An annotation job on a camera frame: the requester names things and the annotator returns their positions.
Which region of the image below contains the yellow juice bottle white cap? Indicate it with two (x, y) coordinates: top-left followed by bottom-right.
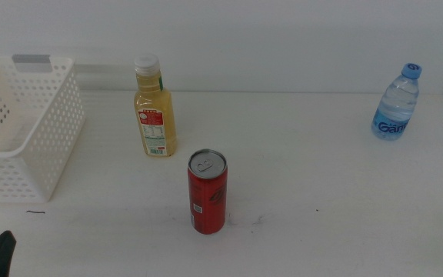
(133, 53), (178, 158)

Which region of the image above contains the red soda can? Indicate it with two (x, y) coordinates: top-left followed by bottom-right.
(187, 149), (229, 235)

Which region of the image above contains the white perforated plastic basket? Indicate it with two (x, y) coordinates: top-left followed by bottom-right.
(0, 54), (86, 204)

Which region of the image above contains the clear water bottle blue cap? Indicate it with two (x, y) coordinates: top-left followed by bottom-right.
(371, 62), (423, 142)

